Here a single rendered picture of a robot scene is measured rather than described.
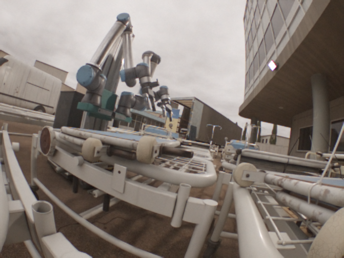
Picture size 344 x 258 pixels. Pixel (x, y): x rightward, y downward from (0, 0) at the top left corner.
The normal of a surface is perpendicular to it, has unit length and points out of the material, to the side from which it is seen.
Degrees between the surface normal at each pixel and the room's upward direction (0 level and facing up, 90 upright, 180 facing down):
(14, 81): 89
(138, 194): 90
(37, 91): 89
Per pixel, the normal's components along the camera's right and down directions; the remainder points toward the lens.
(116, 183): -0.24, -0.11
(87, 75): 0.08, 0.04
